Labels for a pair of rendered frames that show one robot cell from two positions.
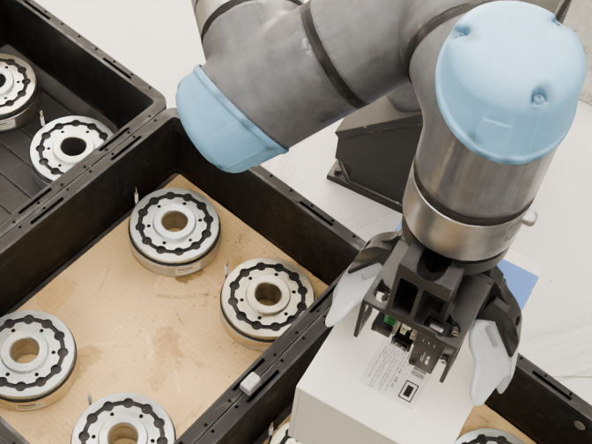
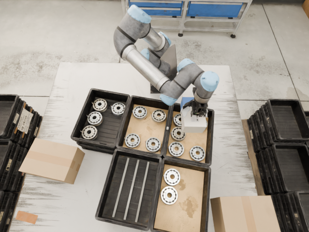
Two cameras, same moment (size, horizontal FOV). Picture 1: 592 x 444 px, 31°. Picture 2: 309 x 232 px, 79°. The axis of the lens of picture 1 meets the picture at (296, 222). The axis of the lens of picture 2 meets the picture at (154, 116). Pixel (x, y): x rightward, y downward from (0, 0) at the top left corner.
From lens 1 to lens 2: 0.39 m
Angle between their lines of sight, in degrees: 15
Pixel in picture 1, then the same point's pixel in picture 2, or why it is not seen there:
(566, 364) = not seen: hidden behind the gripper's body
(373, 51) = (187, 83)
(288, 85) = (177, 92)
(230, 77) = (169, 94)
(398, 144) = not seen: hidden behind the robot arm
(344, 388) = (190, 123)
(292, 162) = (144, 93)
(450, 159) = (205, 93)
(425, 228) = (201, 101)
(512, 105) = (214, 84)
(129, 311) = (140, 127)
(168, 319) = (146, 125)
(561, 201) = not seen: hidden behind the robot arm
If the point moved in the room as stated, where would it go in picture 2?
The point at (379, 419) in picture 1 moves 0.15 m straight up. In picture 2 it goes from (196, 124) to (203, 112)
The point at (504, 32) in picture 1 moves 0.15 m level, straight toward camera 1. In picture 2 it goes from (208, 76) to (220, 108)
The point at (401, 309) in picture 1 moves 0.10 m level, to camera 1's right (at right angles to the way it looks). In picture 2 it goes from (198, 111) to (215, 105)
